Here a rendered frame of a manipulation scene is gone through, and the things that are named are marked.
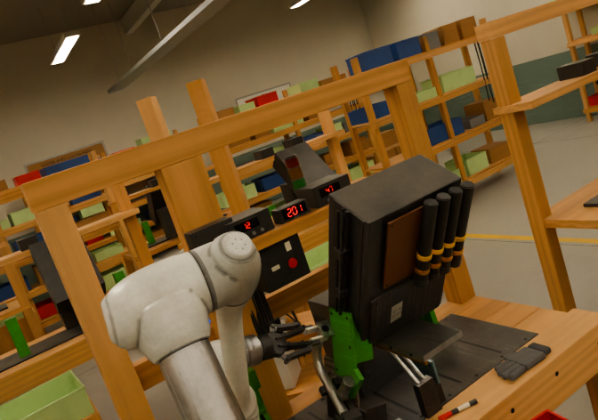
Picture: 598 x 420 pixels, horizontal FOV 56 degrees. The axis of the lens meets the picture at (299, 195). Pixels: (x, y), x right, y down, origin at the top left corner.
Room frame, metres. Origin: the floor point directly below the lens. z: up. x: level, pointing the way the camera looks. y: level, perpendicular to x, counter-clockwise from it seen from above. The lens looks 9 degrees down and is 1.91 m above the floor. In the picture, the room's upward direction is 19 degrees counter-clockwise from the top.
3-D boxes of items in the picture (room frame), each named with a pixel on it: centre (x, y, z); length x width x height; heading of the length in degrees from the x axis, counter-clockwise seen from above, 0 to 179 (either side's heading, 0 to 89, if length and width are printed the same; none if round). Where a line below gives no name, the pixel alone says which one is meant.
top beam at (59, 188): (2.00, 0.09, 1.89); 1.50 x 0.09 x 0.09; 118
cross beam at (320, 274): (2.06, 0.12, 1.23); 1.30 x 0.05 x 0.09; 118
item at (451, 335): (1.68, -0.16, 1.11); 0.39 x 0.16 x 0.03; 28
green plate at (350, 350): (1.64, -0.01, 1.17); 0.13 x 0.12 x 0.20; 118
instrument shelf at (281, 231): (1.96, 0.07, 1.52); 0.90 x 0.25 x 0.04; 118
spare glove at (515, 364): (1.66, -0.50, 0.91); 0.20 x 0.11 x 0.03; 115
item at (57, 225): (2.00, 0.09, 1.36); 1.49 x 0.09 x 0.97; 118
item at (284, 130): (9.82, -0.15, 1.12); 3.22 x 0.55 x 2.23; 119
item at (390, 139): (11.72, -1.96, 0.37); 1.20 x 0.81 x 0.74; 121
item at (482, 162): (7.43, -2.03, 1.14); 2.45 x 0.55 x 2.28; 119
